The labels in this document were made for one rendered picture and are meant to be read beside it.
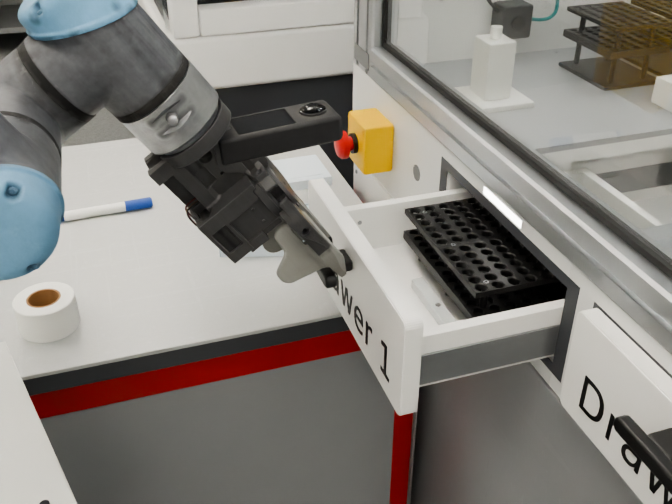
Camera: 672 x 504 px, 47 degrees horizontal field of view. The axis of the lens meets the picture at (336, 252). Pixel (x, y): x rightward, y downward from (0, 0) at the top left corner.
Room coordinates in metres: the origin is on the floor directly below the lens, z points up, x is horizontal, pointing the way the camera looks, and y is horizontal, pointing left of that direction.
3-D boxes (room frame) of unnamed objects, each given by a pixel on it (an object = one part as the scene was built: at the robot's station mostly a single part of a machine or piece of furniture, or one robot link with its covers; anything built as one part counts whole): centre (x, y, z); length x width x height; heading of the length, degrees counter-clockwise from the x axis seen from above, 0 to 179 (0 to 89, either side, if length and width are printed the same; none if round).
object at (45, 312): (0.73, 0.34, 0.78); 0.07 x 0.07 x 0.04
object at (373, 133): (1.01, -0.05, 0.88); 0.07 x 0.05 x 0.07; 18
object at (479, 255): (0.72, -0.21, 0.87); 0.22 x 0.18 x 0.06; 108
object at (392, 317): (0.66, -0.02, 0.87); 0.29 x 0.02 x 0.11; 18
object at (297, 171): (1.12, 0.08, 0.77); 0.13 x 0.09 x 0.02; 109
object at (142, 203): (1.01, 0.34, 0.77); 0.14 x 0.02 x 0.02; 111
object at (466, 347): (0.72, -0.22, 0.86); 0.40 x 0.26 x 0.06; 108
